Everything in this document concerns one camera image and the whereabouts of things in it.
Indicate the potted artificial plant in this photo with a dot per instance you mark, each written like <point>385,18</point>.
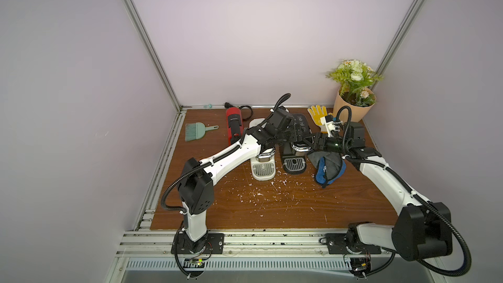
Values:
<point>355,78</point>

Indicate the green hand brush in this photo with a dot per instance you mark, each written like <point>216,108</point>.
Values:
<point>196,131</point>

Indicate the red coffee machine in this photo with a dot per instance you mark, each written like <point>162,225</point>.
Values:
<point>234,124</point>

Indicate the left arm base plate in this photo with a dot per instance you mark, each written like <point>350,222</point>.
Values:
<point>210,243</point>

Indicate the white coffee machine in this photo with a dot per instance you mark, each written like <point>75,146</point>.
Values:
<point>263,166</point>

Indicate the blue grey microfiber cloth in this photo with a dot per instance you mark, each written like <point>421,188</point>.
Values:
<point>329,166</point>

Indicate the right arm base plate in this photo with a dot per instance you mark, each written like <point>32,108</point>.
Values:
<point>341,243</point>

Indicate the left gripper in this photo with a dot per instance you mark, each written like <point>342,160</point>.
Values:
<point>291,133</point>

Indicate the black coffee machine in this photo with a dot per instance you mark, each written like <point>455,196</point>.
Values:
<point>293,155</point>

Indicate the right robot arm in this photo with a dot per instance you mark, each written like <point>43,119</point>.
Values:
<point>423,229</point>

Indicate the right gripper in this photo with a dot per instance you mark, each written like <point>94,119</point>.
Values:
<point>319,141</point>

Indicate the yellow work glove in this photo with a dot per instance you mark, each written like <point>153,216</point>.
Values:
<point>318,113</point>

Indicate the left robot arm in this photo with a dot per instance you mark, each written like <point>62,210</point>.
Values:
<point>193,192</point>

